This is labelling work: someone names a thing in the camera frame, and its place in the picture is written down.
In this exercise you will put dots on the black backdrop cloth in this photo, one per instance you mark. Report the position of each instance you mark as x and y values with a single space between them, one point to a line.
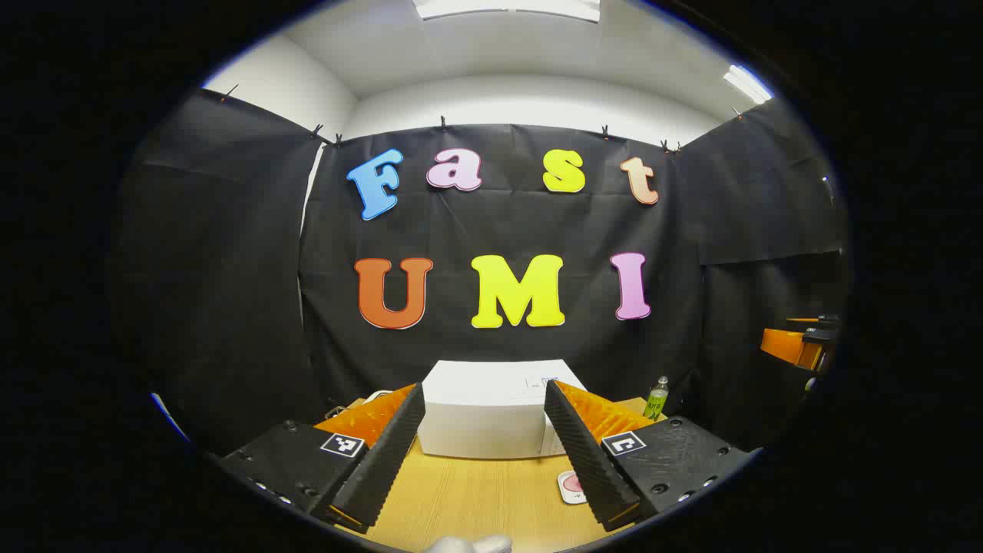
499 223

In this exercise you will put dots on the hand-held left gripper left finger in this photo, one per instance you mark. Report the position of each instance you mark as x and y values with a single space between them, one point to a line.
384 468

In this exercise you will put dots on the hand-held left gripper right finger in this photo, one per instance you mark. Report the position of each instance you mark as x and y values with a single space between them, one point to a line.
584 468

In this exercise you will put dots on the ceiling light panel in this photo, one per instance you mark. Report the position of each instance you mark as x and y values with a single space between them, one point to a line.
746 84

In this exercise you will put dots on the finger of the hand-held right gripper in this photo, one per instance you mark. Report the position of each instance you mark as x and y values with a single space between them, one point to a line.
828 318
783 347

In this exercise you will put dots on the white microwave oven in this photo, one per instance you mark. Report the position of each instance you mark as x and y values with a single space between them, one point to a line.
484 415

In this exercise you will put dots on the white square food tray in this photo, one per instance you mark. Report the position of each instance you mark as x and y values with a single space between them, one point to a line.
565 495

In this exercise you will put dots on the pink meat slice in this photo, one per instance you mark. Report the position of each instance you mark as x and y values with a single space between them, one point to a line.
572 483

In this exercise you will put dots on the green drink bottle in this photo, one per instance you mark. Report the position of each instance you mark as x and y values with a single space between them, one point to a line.
656 401

